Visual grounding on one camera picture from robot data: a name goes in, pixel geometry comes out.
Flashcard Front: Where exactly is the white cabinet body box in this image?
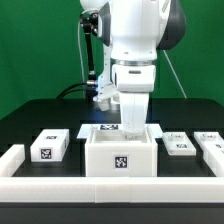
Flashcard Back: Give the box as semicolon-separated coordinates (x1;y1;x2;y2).
85;127;158;177

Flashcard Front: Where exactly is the white cabinet door panel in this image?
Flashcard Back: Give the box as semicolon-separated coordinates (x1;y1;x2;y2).
162;132;196;156
194;132;224;177

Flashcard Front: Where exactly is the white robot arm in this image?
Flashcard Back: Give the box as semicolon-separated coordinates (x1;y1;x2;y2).
80;0;186;136

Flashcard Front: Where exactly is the black cable bundle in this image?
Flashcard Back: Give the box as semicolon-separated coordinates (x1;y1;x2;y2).
55;79;100;100

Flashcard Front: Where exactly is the white small cabinet top block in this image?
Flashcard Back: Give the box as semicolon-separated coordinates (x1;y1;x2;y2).
30;129;70;162

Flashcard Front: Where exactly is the white thin cable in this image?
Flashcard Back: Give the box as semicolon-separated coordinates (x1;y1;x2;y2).
77;9;88;99

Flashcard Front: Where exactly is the white marker base sheet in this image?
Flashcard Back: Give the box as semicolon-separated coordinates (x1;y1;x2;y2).
77;124;163;139

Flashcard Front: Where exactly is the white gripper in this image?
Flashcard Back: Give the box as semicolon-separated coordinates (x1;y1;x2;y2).
112;64;156;135

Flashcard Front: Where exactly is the white U-shaped fence wall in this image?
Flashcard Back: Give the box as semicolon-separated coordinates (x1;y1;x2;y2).
0;144;224;203

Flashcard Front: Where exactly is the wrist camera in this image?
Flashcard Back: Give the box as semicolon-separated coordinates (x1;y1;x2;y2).
93;84;117;111

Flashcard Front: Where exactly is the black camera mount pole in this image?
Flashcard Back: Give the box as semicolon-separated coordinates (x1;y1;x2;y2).
80;12;98;80

